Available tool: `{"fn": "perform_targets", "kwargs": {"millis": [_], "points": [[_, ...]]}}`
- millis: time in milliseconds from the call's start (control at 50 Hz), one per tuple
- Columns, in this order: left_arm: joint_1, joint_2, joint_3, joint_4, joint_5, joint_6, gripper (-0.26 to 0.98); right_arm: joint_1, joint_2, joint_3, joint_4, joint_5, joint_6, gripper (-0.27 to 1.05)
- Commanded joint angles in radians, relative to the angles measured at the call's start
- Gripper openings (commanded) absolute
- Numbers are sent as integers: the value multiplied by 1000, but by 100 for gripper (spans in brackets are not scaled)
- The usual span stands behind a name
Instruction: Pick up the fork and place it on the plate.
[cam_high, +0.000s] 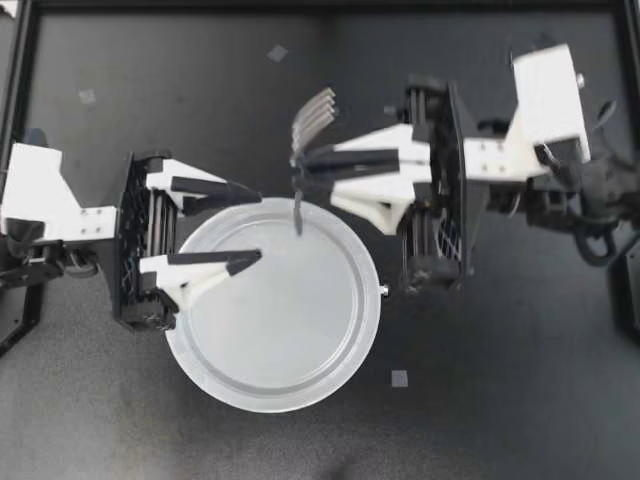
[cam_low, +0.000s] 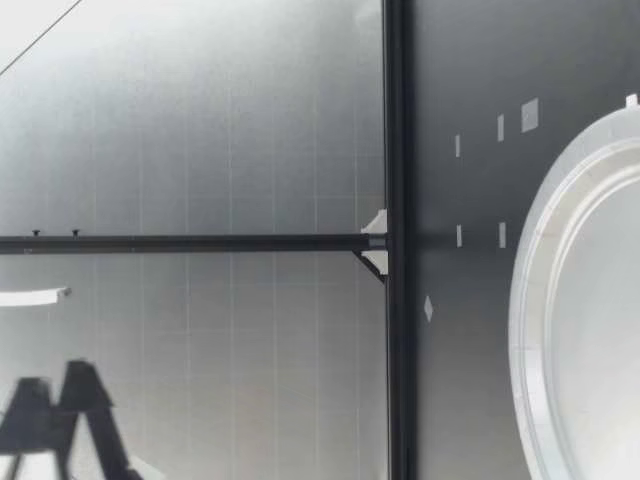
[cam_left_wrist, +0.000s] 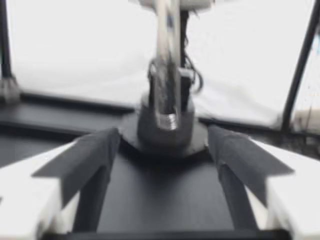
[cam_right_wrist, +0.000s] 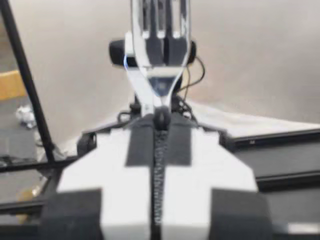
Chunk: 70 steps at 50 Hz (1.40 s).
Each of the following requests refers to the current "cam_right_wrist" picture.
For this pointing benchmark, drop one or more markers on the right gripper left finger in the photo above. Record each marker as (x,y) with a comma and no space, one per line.
(117,175)

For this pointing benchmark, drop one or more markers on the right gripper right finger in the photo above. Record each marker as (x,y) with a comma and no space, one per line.
(210,175)

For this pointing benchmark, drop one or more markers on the silver metal fork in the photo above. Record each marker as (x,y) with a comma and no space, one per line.
(160,62)

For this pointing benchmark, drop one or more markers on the fixed camera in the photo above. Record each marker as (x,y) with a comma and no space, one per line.
(116,53)

